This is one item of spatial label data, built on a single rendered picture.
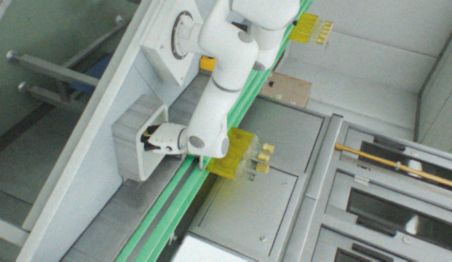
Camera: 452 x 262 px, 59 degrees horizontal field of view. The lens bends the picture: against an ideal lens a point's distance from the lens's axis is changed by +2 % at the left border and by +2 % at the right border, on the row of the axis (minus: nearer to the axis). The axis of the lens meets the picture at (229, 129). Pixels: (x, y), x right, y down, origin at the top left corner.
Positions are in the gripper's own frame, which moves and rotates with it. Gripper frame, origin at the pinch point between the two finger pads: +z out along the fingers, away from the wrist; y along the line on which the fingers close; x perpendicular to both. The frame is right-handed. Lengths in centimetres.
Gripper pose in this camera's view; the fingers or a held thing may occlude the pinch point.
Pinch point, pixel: (143, 133)
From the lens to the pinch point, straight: 126.2
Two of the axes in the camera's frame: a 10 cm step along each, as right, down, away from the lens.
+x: -1.5, -7.9, -5.9
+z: -9.1, -1.2, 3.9
